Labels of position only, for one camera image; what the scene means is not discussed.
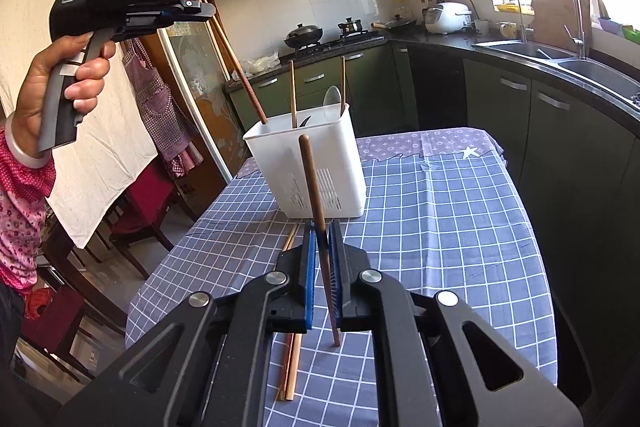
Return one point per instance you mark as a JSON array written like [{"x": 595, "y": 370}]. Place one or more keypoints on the purple checkered apron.
[{"x": 160, "y": 117}]

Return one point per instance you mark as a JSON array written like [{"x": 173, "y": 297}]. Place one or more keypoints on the silver bangle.
[{"x": 30, "y": 159}]

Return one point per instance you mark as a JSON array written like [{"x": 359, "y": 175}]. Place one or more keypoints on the black gas stove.
[{"x": 345, "y": 43}]

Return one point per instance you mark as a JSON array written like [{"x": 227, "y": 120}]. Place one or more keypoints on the person's left hand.
[{"x": 35, "y": 97}]

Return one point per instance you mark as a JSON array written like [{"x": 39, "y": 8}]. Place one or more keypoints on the patterned mug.
[{"x": 508, "y": 30}]

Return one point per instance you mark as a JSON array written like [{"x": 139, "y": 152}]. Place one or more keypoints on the green plastic container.
[{"x": 631, "y": 32}]

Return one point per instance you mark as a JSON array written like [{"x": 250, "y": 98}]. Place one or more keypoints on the purple plastic container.
[{"x": 610, "y": 24}]

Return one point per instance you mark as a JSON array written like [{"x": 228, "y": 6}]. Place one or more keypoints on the white plastic utensil holder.
[{"x": 280, "y": 167}]

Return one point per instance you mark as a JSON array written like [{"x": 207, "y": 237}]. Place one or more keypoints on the black frying pan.
[{"x": 400, "y": 24}]

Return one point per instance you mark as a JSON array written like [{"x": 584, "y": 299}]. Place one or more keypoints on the steel double sink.
[{"x": 595, "y": 74}]

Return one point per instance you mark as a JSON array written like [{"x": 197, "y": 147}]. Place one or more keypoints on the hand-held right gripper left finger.
[{"x": 310, "y": 277}]

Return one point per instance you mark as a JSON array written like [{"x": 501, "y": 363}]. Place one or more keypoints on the white plastic bags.
[{"x": 260, "y": 64}]

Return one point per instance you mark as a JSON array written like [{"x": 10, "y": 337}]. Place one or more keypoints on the yellow plastic basket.
[{"x": 512, "y": 8}]

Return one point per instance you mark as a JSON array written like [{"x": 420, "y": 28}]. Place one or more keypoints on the cooking oil bottle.
[{"x": 401, "y": 9}]

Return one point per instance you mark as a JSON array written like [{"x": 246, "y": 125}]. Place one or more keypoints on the white rice cooker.
[{"x": 447, "y": 19}]

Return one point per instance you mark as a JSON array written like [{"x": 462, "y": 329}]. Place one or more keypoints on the dark brown wooden chopstick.
[{"x": 312, "y": 187}]

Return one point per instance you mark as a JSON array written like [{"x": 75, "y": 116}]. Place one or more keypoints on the frosted glass sliding door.
[{"x": 200, "y": 82}]

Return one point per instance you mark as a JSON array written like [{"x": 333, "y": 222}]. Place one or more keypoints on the light wooden chopstick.
[
  {"x": 343, "y": 82},
  {"x": 294, "y": 367},
  {"x": 293, "y": 97},
  {"x": 283, "y": 377}
]

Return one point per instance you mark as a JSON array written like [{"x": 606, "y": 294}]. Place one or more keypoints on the white hanging sheet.
[{"x": 115, "y": 132}]

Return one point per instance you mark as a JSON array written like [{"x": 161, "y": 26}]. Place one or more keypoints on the black lidded wok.
[{"x": 304, "y": 36}]

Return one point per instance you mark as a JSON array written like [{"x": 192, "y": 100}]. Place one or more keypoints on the grey rag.
[{"x": 635, "y": 99}]

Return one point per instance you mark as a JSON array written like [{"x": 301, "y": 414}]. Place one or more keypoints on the small steel faucet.
[{"x": 522, "y": 22}]

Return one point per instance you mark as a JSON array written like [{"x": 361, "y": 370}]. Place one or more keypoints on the blue checkered tablecloth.
[{"x": 440, "y": 257}]

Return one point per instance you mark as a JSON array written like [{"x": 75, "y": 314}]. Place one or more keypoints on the wooden cutting board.
[{"x": 550, "y": 19}]

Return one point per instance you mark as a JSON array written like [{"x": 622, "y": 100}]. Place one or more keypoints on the translucent plastic spoon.
[{"x": 332, "y": 99}]

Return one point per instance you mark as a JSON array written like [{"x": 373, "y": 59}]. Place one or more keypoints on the red cushioned chair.
[
  {"x": 145, "y": 202},
  {"x": 55, "y": 312}
]

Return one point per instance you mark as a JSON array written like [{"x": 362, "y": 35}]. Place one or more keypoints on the black kettle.
[{"x": 350, "y": 28}]

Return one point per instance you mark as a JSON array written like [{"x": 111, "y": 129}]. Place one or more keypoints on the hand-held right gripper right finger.
[{"x": 334, "y": 277}]

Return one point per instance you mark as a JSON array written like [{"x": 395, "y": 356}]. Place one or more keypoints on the reddish wooden chopstick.
[{"x": 245, "y": 82}]

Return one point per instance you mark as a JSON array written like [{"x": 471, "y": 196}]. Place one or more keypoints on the tall steel faucet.
[{"x": 580, "y": 17}]

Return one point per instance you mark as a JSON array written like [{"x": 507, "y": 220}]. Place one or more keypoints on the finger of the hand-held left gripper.
[
  {"x": 145, "y": 22},
  {"x": 197, "y": 8}
]

